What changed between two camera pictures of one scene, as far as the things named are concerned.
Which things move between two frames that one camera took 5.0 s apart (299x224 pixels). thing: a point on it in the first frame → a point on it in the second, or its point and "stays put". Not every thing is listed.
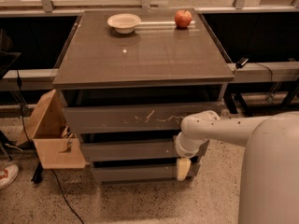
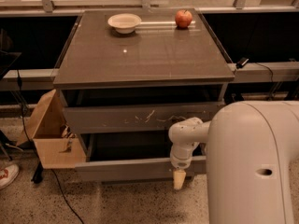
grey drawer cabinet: x=127 y=79 stays put
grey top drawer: x=137 y=119 stays put
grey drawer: x=131 y=150 → x=133 y=170
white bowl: x=123 y=23 stays put
